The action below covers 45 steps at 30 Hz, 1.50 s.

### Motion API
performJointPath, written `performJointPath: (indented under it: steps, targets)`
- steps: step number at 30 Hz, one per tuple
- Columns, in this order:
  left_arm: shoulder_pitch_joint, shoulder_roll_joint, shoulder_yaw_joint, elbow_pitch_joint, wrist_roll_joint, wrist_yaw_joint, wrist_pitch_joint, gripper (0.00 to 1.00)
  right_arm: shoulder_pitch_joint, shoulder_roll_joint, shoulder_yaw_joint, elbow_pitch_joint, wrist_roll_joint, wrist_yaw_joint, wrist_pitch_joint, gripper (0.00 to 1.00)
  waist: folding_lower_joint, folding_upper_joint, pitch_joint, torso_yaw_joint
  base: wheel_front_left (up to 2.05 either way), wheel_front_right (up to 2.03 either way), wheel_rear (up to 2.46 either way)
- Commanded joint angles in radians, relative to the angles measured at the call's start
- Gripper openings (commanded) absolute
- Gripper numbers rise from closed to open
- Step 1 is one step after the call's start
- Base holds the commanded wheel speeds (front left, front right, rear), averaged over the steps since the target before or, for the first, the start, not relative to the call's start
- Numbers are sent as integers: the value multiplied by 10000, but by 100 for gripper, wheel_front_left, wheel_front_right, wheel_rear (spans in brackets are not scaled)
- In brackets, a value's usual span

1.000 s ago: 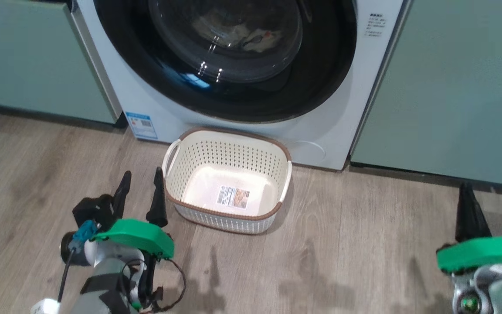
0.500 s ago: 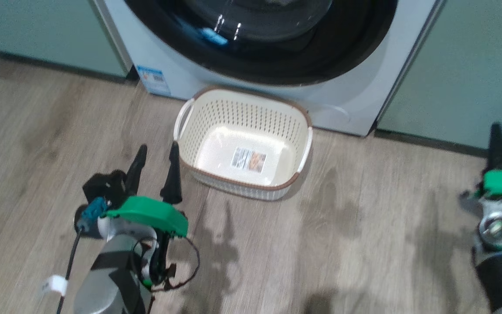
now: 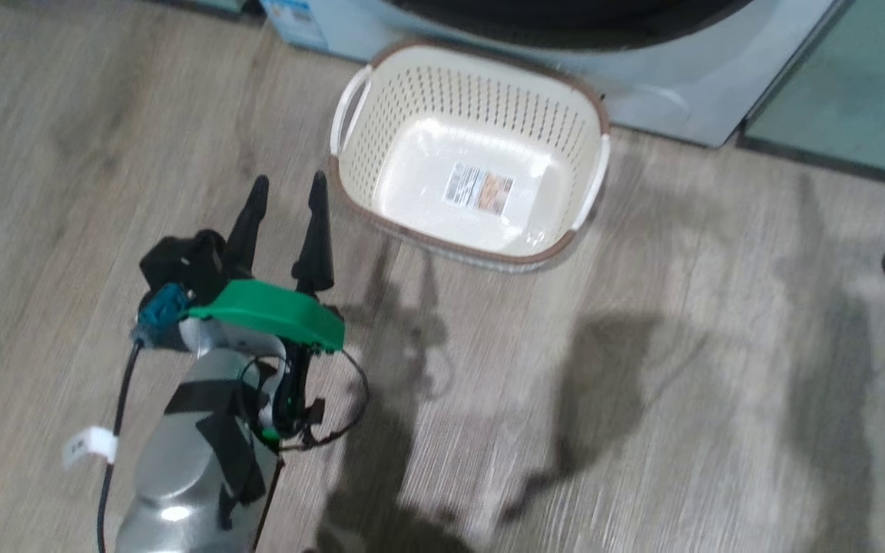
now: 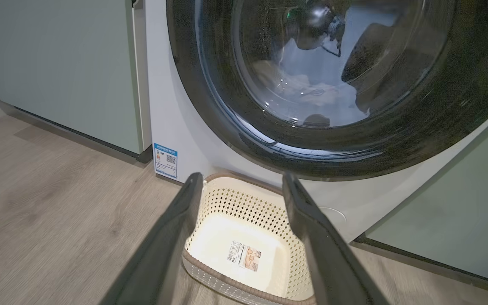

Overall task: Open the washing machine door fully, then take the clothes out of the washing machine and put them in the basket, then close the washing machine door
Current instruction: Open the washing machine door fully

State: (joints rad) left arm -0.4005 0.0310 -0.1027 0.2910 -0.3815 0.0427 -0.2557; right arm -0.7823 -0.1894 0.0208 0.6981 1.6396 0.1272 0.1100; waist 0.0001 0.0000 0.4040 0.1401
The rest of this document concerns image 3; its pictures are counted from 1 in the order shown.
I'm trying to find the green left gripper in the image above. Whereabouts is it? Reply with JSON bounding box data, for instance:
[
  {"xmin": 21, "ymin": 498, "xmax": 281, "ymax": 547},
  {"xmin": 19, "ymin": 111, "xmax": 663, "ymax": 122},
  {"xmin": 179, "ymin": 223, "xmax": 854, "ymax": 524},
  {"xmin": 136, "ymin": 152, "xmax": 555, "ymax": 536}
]
[{"xmin": 181, "ymin": 171, "xmax": 345, "ymax": 432}]

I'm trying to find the black round washing machine door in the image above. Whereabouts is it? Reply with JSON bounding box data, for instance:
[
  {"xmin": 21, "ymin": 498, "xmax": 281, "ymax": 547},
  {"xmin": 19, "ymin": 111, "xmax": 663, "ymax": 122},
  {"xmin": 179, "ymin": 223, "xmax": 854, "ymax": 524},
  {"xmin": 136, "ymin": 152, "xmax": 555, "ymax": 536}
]
[{"xmin": 381, "ymin": 0, "xmax": 754, "ymax": 51}]

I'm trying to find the printed basket sticker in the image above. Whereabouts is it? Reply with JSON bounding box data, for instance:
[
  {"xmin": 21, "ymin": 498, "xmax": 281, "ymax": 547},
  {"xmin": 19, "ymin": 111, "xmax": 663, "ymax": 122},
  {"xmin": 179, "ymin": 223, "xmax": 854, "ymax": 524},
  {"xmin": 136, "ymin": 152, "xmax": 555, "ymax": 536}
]
[{"xmin": 442, "ymin": 161, "xmax": 516, "ymax": 216}]

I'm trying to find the white washing machine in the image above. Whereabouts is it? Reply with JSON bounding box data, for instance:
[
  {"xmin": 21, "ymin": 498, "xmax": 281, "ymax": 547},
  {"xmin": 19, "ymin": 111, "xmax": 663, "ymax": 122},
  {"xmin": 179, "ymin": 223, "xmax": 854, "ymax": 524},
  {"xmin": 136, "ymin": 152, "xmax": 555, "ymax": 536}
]
[{"xmin": 262, "ymin": 0, "xmax": 843, "ymax": 147}]

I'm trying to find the white cable label tag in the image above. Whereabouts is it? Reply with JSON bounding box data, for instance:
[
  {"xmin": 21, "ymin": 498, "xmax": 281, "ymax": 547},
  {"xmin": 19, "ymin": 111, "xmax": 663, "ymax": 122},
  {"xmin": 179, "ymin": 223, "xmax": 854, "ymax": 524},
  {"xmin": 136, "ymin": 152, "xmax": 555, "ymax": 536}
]
[{"xmin": 62, "ymin": 426, "xmax": 118, "ymax": 469}]

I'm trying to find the round filter cover panel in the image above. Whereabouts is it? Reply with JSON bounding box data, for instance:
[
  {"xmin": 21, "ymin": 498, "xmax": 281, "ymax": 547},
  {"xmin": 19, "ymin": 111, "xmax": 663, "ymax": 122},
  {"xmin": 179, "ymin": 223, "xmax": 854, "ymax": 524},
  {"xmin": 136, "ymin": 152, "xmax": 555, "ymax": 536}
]
[{"xmin": 623, "ymin": 77, "xmax": 695, "ymax": 122}]

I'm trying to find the pale green cabinet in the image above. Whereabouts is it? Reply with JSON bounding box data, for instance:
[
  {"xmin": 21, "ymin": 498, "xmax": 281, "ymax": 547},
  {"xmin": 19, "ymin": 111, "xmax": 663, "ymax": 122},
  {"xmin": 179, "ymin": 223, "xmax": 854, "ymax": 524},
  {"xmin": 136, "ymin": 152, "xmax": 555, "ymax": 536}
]
[{"xmin": 742, "ymin": 0, "xmax": 885, "ymax": 185}]

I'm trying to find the blue energy label sticker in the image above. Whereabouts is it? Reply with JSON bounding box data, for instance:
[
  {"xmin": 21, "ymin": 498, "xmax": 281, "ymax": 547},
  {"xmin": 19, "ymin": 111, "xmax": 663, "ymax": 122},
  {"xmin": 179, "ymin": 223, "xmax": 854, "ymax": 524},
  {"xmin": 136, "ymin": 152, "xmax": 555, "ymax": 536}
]
[{"xmin": 262, "ymin": 0, "xmax": 328, "ymax": 51}]

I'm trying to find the long black arm cable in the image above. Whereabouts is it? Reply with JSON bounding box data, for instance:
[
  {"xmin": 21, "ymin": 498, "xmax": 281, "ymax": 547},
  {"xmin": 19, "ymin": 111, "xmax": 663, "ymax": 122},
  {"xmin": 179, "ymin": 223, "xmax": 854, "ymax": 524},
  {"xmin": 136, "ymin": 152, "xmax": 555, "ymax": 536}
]
[{"xmin": 95, "ymin": 342, "xmax": 144, "ymax": 553}]

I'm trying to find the thin black looped cable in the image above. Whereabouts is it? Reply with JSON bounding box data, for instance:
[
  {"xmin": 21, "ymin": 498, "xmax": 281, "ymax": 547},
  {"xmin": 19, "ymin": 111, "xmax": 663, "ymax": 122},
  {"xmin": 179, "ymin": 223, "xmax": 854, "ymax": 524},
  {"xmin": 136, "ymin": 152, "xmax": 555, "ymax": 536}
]
[{"xmin": 239, "ymin": 349, "xmax": 370, "ymax": 454}]

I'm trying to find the cream perforated laundry basket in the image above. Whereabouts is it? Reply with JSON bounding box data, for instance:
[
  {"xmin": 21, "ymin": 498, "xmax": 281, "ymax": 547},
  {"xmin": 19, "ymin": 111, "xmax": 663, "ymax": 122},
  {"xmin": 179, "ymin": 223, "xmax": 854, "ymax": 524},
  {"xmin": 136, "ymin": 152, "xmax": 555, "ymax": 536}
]
[{"xmin": 329, "ymin": 42, "xmax": 612, "ymax": 273}]

